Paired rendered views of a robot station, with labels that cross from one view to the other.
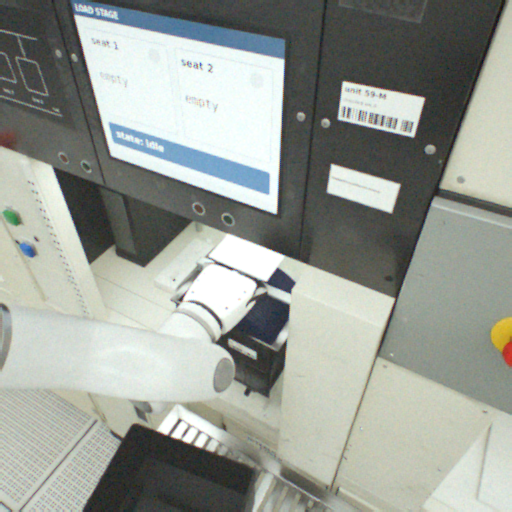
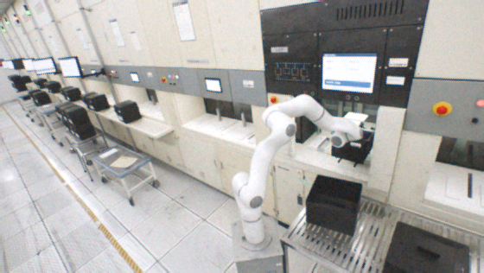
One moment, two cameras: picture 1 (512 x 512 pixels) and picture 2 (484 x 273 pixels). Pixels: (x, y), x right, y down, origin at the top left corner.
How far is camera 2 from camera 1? 0.98 m
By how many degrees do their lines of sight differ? 21
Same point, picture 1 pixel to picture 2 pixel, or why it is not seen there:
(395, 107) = (402, 61)
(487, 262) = (428, 90)
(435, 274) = (416, 97)
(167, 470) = (326, 196)
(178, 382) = (353, 128)
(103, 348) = (335, 119)
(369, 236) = (398, 92)
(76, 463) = not seen: hidden behind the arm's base
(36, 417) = not seen: hidden behind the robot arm
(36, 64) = (307, 69)
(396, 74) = (401, 55)
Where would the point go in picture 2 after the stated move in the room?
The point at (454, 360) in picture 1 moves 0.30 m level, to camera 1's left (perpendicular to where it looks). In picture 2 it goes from (424, 122) to (360, 124)
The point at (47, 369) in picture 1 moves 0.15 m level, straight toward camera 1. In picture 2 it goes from (328, 119) to (353, 128)
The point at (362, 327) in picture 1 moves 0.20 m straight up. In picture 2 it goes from (398, 114) to (405, 75)
